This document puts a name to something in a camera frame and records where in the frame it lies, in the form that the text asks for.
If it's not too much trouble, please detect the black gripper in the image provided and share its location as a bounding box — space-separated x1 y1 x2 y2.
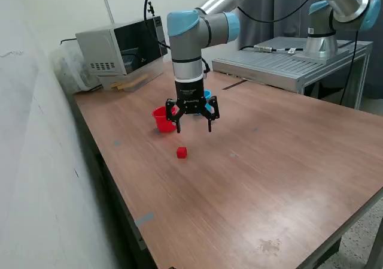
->
165 77 221 134

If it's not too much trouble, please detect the aluminium robot base platform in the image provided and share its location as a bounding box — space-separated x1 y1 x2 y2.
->
211 36 374 110

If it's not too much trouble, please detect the silver blue-jointed robot arm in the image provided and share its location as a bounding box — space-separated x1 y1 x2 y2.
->
166 0 382 83

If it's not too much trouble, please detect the blue plastic cup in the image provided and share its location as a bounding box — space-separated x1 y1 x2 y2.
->
191 89 214 116

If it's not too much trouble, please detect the red plastic cup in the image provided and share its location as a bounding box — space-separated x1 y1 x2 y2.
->
151 105 178 133

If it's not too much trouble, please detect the long wooden stick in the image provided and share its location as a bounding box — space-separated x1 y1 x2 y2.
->
121 73 150 89

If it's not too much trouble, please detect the silver microwave oven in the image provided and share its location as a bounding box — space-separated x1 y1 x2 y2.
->
75 16 170 77

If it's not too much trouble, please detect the thin white rod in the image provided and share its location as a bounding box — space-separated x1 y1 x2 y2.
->
103 0 115 24

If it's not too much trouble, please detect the cable with silver connector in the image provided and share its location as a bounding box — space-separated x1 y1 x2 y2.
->
239 44 305 55

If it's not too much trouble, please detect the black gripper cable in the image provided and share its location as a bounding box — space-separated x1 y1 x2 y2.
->
143 0 318 80

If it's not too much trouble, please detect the black hanging base cable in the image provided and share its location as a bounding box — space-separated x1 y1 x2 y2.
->
338 32 360 105

